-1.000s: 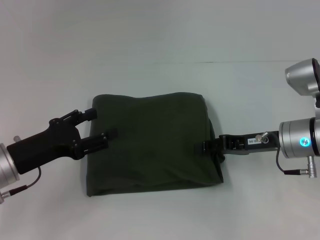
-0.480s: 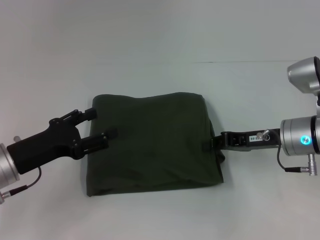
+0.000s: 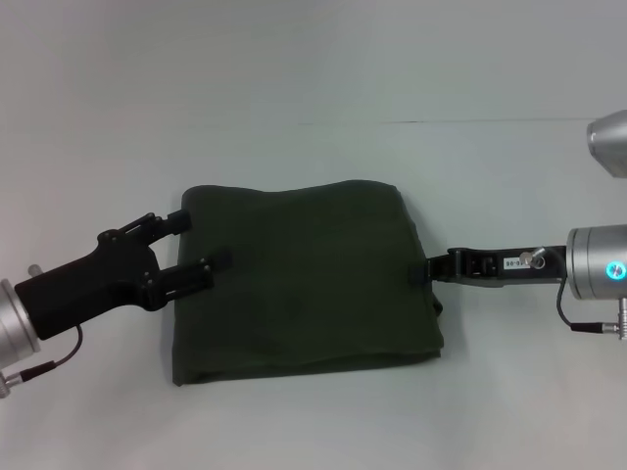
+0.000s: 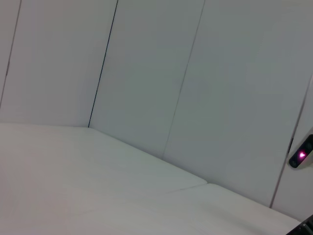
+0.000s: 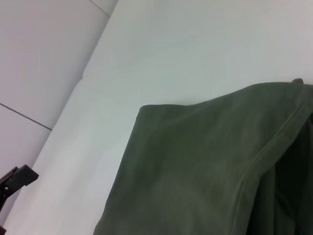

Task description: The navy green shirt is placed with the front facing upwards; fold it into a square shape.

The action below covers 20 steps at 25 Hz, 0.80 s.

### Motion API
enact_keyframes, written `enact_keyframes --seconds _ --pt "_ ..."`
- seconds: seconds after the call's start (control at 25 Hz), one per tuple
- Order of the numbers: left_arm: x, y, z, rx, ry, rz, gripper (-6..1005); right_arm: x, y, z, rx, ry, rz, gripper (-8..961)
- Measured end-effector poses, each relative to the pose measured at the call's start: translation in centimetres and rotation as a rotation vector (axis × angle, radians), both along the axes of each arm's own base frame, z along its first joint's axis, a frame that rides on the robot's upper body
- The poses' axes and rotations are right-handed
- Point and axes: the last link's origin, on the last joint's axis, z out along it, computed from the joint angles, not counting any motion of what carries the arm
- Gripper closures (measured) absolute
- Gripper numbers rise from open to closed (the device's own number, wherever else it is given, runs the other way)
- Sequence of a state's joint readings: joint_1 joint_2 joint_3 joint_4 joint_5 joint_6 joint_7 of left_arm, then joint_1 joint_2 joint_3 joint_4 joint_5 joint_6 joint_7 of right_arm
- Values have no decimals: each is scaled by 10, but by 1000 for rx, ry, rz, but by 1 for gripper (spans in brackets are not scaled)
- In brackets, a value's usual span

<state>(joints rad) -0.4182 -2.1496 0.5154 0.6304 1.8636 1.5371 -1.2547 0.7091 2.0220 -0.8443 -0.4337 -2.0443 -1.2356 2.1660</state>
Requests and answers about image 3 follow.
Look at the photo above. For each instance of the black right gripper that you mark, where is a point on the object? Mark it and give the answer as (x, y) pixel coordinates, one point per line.
(504, 267)

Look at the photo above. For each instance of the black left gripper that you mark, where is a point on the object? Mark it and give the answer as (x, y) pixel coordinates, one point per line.
(93, 289)

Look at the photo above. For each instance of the dark green t-shirt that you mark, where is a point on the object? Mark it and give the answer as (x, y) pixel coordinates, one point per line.
(308, 284)

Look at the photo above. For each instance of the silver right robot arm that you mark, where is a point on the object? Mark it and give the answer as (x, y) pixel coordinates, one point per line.
(597, 262)

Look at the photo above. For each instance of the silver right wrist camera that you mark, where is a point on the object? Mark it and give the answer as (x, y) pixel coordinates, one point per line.
(610, 144)

